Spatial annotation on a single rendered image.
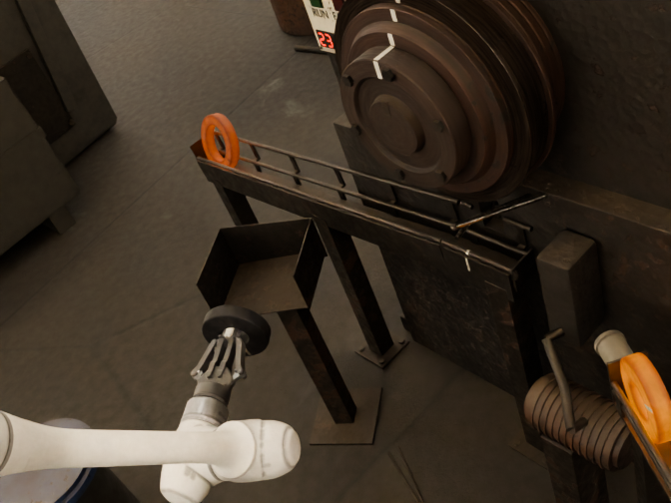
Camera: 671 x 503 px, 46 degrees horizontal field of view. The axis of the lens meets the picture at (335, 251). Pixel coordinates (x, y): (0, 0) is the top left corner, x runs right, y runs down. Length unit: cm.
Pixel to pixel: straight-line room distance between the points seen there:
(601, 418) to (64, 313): 234
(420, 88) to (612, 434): 77
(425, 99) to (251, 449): 69
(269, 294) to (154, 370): 99
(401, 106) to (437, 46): 13
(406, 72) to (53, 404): 209
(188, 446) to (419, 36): 79
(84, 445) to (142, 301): 189
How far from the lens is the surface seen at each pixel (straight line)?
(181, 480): 156
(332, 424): 244
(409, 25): 138
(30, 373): 325
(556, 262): 156
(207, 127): 258
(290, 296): 196
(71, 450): 135
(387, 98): 142
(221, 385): 166
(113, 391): 294
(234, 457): 144
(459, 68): 134
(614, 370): 151
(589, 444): 166
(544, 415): 169
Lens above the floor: 190
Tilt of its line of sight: 40 degrees down
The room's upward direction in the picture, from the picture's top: 23 degrees counter-clockwise
